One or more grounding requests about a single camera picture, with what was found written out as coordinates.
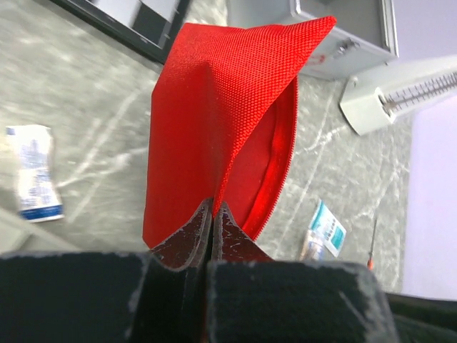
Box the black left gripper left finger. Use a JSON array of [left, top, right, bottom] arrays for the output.
[[1, 201, 212, 342]]

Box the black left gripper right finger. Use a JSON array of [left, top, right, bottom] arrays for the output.
[[206, 205, 399, 342]]

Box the red fabric zipper pouch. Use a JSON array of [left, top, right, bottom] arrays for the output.
[[143, 16, 336, 247]]

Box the clear bag of swabs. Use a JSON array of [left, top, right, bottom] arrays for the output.
[[298, 229, 325, 261]]

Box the teal alcohol wipe packet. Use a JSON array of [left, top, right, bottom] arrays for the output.
[[309, 199, 347, 257]]

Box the grey divided plastic tray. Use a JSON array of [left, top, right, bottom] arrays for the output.
[[0, 207, 81, 254]]

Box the white ointment tube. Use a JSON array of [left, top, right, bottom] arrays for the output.
[[6, 124, 64, 222]]

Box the white metronome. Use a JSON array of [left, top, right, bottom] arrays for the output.
[[339, 54, 456, 136]]

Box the black and white chessboard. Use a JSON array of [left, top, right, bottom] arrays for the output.
[[53, 0, 191, 64]]

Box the grey metal first-aid case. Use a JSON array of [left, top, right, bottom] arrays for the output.
[[226, 0, 398, 80]]

